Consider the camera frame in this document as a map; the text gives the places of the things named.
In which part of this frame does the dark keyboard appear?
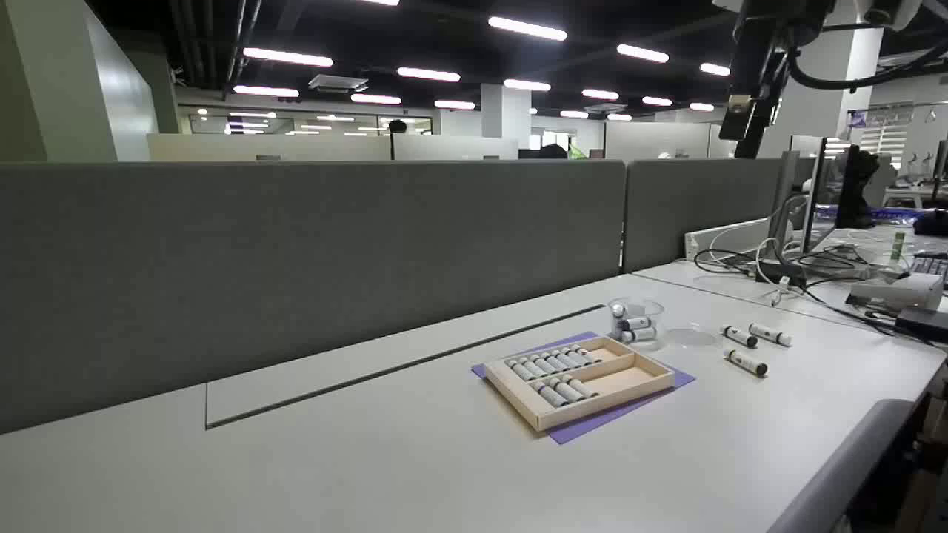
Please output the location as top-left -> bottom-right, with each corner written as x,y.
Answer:
911,253 -> 948,282

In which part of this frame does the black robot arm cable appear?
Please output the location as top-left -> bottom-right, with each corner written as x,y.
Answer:
783,34 -> 948,94

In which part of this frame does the white desk cable flap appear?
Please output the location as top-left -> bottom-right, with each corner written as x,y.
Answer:
201,302 -> 609,432

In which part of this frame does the ceiling air conditioner unit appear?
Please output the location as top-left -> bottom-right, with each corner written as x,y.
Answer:
305,72 -> 372,97

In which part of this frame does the black pole stand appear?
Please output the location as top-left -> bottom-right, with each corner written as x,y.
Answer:
386,115 -> 409,164

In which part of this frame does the black desk cable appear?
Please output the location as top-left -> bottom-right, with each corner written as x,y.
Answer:
691,242 -> 948,336

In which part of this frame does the long grey partition panel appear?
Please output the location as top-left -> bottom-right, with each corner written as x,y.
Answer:
0,156 -> 628,435

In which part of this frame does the clear plastic container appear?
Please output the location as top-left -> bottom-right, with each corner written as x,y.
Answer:
606,296 -> 668,347

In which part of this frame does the short grey partition panel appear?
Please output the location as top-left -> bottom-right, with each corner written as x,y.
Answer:
622,156 -> 791,276

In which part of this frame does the wooden compartment tray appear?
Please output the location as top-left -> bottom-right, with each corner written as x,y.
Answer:
480,333 -> 680,435

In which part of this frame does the green and white bottle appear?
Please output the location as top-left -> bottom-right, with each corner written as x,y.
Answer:
885,225 -> 912,279

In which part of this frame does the clear round lid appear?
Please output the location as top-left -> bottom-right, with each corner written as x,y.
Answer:
662,322 -> 723,353

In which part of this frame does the silver monitor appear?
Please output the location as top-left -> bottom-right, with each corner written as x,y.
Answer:
767,134 -> 834,267

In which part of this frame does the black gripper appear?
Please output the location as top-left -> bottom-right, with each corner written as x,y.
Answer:
718,16 -> 794,164

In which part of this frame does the black desk device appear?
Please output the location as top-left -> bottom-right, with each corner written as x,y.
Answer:
891,306 -> 948,347

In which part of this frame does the white desk cable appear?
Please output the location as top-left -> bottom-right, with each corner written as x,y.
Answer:
754,233 -> 801,306

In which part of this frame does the white desk device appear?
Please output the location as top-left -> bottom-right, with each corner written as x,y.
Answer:
846,273 -> 948,318

